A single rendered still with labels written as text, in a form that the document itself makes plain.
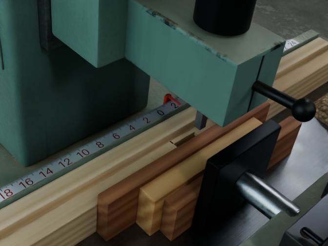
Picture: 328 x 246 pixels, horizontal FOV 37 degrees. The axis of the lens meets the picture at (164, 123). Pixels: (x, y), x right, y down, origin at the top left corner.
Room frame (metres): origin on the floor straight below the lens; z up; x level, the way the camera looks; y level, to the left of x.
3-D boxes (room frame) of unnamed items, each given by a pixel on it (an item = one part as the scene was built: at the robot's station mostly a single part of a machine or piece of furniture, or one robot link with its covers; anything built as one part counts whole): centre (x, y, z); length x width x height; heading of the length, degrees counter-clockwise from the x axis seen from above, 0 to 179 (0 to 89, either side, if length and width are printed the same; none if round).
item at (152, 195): (0.35, -0.05, 0.93); 0.17 x 0.02 x 0.05; 139
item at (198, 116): (0.39, -0.04, 0.97); 0.01 x 0.01 x 0.05; 49
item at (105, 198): (0.36, -0.03, 0.93); 0.23 x 0.01 x 0.05; 139
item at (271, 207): (0.31, -0.10, 0.95); 0.09 x 0.07 x 0.09; 139
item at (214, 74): (0.41, -0.02, 1.03); 0.14 x 0.07 x 0.09; 49
